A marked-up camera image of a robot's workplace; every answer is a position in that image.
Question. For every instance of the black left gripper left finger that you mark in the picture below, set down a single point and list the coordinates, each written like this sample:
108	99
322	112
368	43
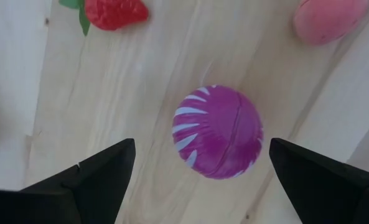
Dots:
94	193

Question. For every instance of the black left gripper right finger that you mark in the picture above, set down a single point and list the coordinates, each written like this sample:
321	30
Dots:
321	193

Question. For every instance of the purple toy cabbage ball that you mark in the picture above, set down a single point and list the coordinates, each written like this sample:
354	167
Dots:
227	133

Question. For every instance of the pink toy lychee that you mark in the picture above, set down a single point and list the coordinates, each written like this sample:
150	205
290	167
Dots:
327	21

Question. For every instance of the red toy strawberry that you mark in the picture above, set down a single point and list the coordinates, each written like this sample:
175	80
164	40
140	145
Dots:
115	14

